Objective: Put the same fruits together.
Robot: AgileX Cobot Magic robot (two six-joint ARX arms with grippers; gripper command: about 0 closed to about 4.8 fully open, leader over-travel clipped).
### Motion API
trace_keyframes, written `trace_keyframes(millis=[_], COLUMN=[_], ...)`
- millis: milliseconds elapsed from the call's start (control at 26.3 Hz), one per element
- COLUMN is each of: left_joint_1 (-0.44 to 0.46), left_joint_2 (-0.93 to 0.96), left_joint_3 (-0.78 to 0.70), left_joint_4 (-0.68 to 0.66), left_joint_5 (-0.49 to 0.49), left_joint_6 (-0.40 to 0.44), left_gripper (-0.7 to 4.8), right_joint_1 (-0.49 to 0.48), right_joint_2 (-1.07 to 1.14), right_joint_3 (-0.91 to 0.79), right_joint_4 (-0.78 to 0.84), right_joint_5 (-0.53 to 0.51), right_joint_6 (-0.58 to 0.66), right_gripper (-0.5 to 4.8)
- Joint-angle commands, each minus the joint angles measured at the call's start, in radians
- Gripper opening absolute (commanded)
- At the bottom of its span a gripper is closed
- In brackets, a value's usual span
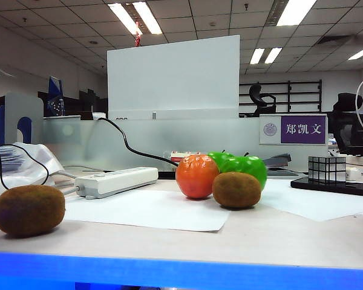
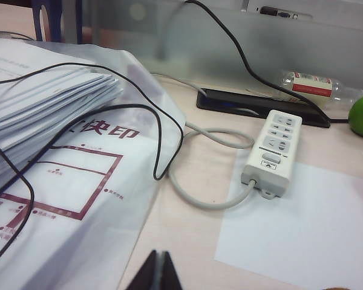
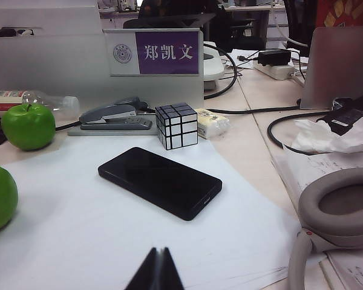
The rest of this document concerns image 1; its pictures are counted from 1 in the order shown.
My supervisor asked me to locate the black mesh office chair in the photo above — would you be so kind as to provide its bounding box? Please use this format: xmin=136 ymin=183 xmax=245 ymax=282
xmin=326 ymin=92 xmax=363 ymax=156

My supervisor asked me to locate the red hanging ornament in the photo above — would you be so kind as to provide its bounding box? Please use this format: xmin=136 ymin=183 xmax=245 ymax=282
xmin=134 ymin=21 xmax=143 ymax=48

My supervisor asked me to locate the grey file holder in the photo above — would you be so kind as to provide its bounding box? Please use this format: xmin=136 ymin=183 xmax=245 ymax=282
xmin=2 ymin=92 xmax=45 ymax=144

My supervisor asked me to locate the frosted glass desk partition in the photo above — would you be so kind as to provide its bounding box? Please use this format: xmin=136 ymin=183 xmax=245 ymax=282
xmin=42 ymin=116 xmax=329 ymax=172

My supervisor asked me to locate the silver mirror cube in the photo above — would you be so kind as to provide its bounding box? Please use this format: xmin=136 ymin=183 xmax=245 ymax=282
xmin=307 ymin=155 xmax=347 ymax=184

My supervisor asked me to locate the brown fuzzy kiwi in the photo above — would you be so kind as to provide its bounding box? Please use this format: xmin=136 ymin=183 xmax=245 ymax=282
xmin=0 ymin=184 xmax=66 ymax=238
xmin=212 ymin=171 xmax=262 ymax=209

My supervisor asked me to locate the grey stapler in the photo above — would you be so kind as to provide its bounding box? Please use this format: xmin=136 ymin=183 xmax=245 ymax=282
xmin=263 ymin=153 xmax=299 ymax=176

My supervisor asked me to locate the orange red persimmon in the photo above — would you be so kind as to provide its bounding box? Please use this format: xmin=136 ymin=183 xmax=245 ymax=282
xmin=175 ymin=153 xmax=221 ymax=200

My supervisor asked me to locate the white eraser packet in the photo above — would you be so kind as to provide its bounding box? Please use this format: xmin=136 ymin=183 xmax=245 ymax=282
xmin=345 ymin=167 xmax=362 ymax=181

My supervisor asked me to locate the white power strip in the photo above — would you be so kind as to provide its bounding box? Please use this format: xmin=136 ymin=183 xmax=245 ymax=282
xmin=74 ymin=167 xmax=159 ymax=200

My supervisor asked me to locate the white plastic bag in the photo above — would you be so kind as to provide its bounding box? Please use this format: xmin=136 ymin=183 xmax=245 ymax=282
xmin=0 ymin=141 xmax=66 ymax=203

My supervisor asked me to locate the stack of papers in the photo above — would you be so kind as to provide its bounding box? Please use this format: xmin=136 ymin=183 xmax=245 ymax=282
xmin=0 ymin=146 xmax=25 ymax=178

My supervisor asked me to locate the black shelf rack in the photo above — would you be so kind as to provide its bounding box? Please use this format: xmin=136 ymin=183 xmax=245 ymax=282
xmin=238 ymin=79 xmax=323 ymax=117

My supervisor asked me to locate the black background monitor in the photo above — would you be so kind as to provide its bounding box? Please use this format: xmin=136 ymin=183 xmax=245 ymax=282
xmin=78 ymin=88 xmax=108 ymax=120

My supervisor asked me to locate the small red white box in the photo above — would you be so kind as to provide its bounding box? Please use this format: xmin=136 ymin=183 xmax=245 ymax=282
xmin=163 ymin=150 xmax=211 ymax=164

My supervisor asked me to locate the green plastic apple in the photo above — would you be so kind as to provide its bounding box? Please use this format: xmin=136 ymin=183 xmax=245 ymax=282
xmin=219 ymin=152 xmax=268 ymax=192
xmin=207 ymin=150 xmax=237 ymax=173

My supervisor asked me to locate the thick black power cable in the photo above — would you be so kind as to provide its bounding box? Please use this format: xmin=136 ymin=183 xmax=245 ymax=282
xmin=97 ymin=117 xmax=179 ymax=167

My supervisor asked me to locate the blue crystal trophy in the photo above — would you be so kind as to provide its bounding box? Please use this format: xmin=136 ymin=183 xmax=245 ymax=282
xmin=47 ymin=76 xmax=65 ymax=117

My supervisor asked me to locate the white power strip cord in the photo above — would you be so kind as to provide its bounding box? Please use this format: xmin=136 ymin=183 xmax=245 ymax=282
xmin=48 ymin=170 xmax=79 ymax=196

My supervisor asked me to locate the black smartphone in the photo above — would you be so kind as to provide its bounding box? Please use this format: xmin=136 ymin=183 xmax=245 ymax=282
xmin=290 ymin=177 xmax=363 ymax=198

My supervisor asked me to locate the black flat pad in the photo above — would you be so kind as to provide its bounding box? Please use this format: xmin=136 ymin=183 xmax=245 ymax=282
xmin=157 ymin=170 xmax=182 ymax=179

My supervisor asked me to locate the white monitor back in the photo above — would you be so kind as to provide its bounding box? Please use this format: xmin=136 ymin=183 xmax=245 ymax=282
xmin=106 ymin=34 xmax=241 ymax=121

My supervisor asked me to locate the purple white name plate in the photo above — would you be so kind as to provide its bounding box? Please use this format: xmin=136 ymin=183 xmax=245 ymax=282
xmin=258 ymin=114 xmax=329 ymax=146

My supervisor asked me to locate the white paper sheet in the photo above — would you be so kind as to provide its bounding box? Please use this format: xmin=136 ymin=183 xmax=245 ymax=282
xmin=260 ymin=178 xmax=363 ymax=222
xmin=63 ymin=189 xmax=231 ymax=233

